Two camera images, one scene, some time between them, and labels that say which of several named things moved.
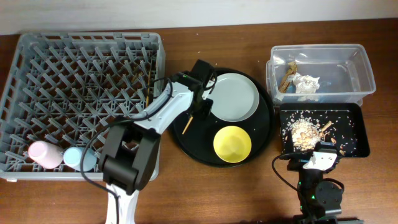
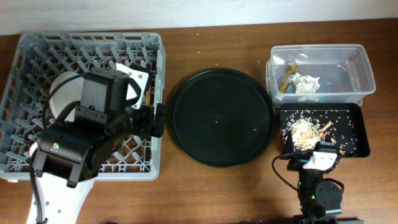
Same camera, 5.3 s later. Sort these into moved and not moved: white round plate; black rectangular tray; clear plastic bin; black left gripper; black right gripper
Moved: black left gripper; white round plate
Not moved: black right gripper; black rectangular tray; clear plastic bin
